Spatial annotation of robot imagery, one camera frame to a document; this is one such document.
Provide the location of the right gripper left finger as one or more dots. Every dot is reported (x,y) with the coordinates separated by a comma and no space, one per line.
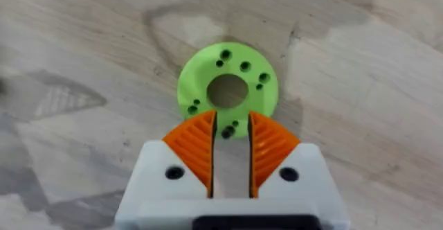
(180,174)

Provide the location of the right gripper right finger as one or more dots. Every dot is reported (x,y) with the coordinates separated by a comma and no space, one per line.
(294,174)

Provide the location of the green disc with holes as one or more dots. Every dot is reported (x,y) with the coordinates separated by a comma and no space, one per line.
(200,70)

